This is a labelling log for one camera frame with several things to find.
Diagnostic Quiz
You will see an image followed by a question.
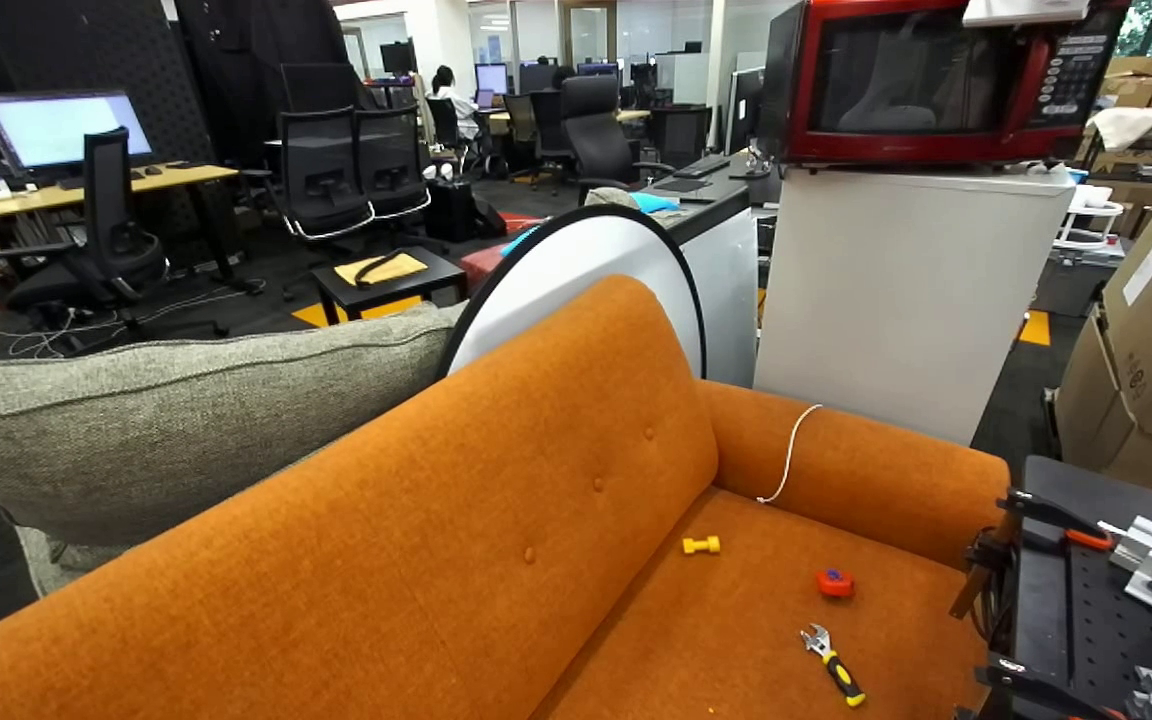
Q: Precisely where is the red black microwave body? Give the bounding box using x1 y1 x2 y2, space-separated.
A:
759 0 1130 171

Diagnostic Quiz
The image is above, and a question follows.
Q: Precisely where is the small black side table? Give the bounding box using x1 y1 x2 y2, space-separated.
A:
311 242 472 326

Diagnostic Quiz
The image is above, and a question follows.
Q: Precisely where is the orange fabric sofa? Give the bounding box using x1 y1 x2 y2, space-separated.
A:
0 271 1014 720

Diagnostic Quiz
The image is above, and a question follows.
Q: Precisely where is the yellow paper sheet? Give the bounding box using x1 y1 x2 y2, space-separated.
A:
331 247 431 291

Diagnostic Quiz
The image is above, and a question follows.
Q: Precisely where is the black office chair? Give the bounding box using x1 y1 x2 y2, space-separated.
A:
266 104 374 247
351 104 439 223

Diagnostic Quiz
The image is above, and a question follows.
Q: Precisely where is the white cabinet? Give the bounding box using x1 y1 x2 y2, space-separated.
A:
751 164 1081 447

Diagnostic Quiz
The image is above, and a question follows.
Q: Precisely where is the yellow black adjustable wrench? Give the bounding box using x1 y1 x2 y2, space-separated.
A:
794 620 871 712

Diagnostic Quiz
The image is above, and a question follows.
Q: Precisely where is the grey cushion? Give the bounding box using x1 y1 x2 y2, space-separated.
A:
0 305 472 632

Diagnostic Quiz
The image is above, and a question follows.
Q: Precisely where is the orange black bar clamp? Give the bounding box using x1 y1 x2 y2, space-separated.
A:
998 486 1118 555

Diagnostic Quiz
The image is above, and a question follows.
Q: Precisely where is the wooden office desk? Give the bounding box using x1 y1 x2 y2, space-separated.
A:
0 154 244 227

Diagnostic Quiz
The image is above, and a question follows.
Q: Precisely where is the lit computer monitor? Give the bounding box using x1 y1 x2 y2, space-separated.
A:
0 87 159 177

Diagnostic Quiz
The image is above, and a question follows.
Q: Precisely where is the large cardboard shipping box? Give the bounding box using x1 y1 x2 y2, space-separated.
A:
1052 180 1152 511

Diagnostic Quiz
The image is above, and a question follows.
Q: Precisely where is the black work table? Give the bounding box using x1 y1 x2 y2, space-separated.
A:
979 450 1152 720

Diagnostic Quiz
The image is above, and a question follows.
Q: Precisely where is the white cable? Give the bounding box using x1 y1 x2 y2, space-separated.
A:
751 400 826 511

